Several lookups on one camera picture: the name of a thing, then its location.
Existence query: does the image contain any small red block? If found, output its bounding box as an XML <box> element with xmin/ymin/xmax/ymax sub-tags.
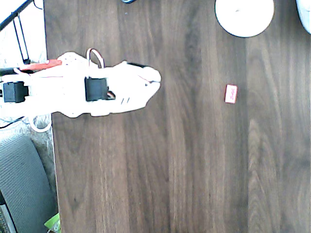
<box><xmin>224</xmin><ymin>83</ymin><xmax>239</xmax><ymax>105</ymax></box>

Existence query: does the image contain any red clamp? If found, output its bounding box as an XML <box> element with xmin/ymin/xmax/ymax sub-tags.
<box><xmin>19</xmin><ymin>59</ymin><xmax>63</xmax><ymax>72</ymax></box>

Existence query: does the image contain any black metal stand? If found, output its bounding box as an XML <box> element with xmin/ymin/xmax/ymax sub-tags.
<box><xmin>0</xmin><ymin>0</ymin><xmax>34</xmax><ymax>64</ymax></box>

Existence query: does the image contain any grey mesh chair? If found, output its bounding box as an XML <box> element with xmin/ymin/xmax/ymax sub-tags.
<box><xmin>0</xmin><ymin>134</ymin><xmax>59</xmax><ymax>233</ymax></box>

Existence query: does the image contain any green object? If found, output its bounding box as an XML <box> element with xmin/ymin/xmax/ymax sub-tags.
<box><xmin>43</xmin><ymin>213</ymin><xmax>61</xmax><ymax>233</ymax></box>

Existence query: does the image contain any white rounded object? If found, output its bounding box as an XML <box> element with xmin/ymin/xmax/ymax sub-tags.
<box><xmin>295</xmin><ymin>0</ymin><xmax>311</xmax><ymax>35</ymax></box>

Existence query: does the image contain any red white servo wire loop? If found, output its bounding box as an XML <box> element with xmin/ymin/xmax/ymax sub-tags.
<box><xmin>86</xmin><ymin>48</ymin><xmax>105</xmax><ymax>70</ymax></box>

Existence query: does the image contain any white cable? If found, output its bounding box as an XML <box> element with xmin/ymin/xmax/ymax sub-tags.
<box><xmin>24</xmin><ymin>114</ymin><xmax>53</xmax><ymax>133</ymax></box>

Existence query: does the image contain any thin black cable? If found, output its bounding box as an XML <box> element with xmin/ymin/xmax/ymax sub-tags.
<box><xmin>0</xmin><ymin>116</ymin><xmax>25</xmax><ymax>130</ymax></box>

